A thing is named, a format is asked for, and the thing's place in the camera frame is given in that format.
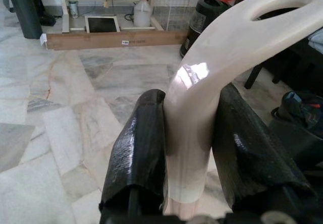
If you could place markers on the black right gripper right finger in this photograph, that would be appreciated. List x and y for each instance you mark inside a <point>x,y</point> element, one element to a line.
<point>242,143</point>

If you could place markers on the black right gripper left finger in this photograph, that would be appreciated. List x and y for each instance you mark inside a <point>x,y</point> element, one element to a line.
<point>137,156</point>

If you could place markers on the black bucket with tools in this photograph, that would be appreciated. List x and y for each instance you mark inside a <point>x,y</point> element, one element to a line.
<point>300,125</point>

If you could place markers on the black low table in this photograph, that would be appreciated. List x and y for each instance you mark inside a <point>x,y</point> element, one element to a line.
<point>285,60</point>

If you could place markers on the long brown cardboard box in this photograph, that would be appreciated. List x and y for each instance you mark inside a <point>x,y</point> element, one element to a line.
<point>116,40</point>

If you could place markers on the white framed dark panel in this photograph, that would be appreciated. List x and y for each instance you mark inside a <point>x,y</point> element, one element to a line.
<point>102,24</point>

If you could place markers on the white plastic jug red cap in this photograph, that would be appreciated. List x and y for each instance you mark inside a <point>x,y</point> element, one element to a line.
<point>142,14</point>

